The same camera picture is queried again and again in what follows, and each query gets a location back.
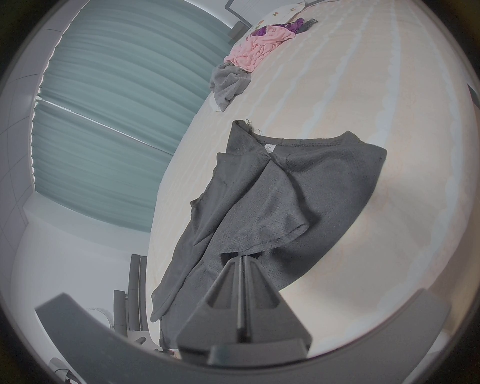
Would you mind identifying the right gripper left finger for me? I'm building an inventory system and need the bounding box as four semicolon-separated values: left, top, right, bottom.
175;257;245;356

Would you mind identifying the grey bedside table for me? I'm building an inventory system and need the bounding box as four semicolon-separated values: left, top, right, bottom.
227;22;248;41

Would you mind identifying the black T-shirt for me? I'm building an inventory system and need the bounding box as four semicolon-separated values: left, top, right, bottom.
150;119;388;349

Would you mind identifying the black chest of drawers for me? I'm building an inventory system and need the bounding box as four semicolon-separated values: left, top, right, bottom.
127;254;149;332

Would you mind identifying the grey garment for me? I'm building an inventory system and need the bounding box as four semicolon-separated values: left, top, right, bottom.
209;62;253;112

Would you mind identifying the bed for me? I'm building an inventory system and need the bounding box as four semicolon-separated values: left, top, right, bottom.
144;0;479;357

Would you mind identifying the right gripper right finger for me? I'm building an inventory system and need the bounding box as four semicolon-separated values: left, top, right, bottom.
245;257;314;352

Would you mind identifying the blue-green curtain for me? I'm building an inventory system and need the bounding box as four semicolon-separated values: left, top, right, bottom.
39;0;233;154
32;99;177;233

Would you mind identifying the round white mirror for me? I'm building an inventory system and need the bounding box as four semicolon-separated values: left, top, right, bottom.
88;307;113;329

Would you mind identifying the pink garment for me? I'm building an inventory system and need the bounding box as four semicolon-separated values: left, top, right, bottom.
224;24;297;74

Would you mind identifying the white printed pillow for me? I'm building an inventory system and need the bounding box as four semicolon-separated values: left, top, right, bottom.
259;0;319;27

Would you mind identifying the purple garment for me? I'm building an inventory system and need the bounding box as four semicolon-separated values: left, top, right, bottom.
251;17;306;38

